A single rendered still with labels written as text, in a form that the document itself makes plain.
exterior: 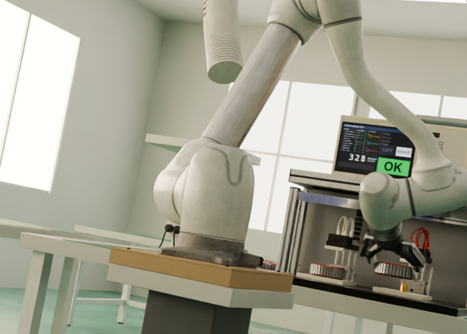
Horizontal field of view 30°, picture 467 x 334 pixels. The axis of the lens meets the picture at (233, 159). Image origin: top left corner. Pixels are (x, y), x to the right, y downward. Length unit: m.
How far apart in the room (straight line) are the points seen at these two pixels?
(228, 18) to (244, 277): 2.25
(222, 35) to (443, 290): 1.61
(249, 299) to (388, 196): 0.51
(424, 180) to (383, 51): 7.47
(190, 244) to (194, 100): 8.37
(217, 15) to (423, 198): 1.98
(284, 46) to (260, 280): 0.66
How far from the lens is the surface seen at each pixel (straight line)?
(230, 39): 3.91
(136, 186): 10.47
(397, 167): 2.86
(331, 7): 2.21
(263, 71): 2.26
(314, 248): 3.04
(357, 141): 2.91
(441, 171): 2.23
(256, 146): 9.86
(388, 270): 2.49
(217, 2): 4.02
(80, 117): 9.35
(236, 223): 1.97
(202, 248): 1.95
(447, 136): 2.85
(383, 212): 2.23
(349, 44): 2.22
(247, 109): 2.23
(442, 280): 2.93
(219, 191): 1.95
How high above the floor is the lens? 0.85
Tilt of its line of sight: 5 degrees up
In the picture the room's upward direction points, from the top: 10 degrees clockwise
